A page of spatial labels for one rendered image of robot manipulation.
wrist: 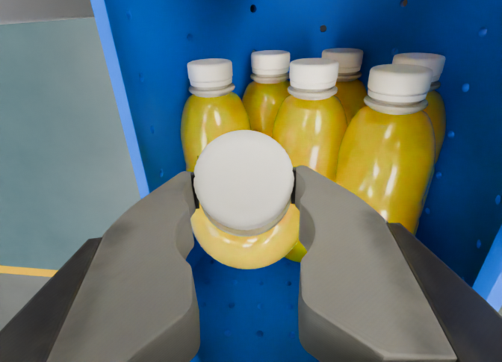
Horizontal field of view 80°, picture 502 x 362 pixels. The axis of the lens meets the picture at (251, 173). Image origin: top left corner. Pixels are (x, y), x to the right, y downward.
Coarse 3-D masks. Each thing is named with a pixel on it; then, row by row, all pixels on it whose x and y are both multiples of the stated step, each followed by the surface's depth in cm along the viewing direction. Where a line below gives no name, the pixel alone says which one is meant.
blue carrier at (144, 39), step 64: (128, 0) 21; (192, 0) 27; (256, 0) 31; (320, 0) 31; (384, 0) 29; (448, 0) 25; (128, 64) 21; (448, 64) 26; (128, 128) 21; (448, 128) 28; (448, 192) 29; (192, 256) 36; (448, 256) 29; (256, 320) 31
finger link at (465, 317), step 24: (408, 240) 8; (408, 264) 7; (432, 264) 7; (432, 288) 7; (456, 288) 7; (456, 312) 6; (480, 312) 6; (456, 336) 6; (480, 336) 6; (456, 360) 5; (480, 360) 5
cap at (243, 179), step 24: (216, 144) 12; (240, 144) 12; (264, 144) 12; (216, 168) 12; (240, 168) 12; (264, 168) 12; (288, 168) 11; (216, 192) 11; (240, 192) 11; (264, 192) 11; (288, 192) 11; (216, 216) 11; (240, 216) 11; (264, 216) 11
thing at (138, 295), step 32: (160, 192) 10; (192, 192) 12; (128, 224) 9; (160, 224) 9; (96, 256) 8; (128, 256) 8; (160, 256) 8; (96, 288) 7; (128, 288) 7; (160, 288) 7; (192, 288) 7; (96, 320) 6; (128, 320) 6; (160, 320) 6; (192, 320) 7; (64, 352) 6; (96, 352) 6; (128, 352) 6; (160, 352) 6; (192, 352) 7
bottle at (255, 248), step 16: (288, 208) 14; (192, 224) 16; (208, 224) 14; (272, 224) 13; (288, 224) 14; (208, 240) 15; (224, 240) 14; (240, 240) 14; (256, 240) 14; (272, 240) 14; (288, 240) 15; (224, 256) 15; (240, 256) 14; (256, 256) 14; (272, 256) 15
